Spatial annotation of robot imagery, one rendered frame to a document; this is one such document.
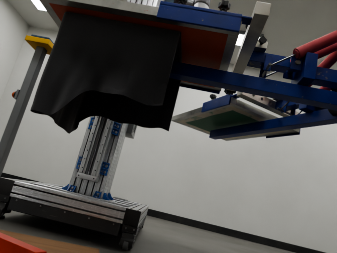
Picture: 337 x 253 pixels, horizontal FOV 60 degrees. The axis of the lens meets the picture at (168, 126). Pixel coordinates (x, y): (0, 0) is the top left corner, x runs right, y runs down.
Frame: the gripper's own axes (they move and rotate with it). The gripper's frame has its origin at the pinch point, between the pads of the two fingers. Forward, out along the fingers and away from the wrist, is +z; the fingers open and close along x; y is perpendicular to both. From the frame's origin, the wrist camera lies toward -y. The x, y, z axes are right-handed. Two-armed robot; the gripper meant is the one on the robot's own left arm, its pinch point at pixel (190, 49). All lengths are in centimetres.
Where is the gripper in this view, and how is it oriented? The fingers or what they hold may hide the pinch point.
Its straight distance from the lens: 139.0
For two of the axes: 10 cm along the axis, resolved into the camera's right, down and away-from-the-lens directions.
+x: -9.7, -2.1, 1.1
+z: -2.3, 9.4, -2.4
